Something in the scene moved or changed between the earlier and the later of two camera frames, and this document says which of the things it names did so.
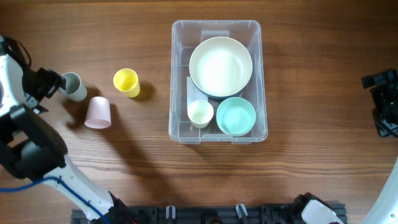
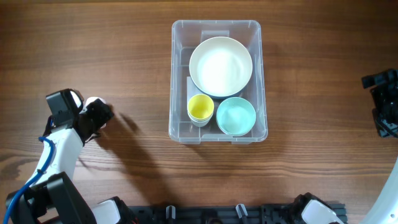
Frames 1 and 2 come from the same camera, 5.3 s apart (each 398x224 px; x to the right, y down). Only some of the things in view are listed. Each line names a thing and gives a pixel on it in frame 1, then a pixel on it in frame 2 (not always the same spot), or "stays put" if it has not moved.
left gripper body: x=40 y=83 -> x=96 y=116
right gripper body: x=386 y=99 stays put
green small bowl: x=236 y=116 stays put
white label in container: x=193 y=94 stays put
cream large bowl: x=221 y=67 stays put
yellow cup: x=127 y=80 -> x=200 y=107
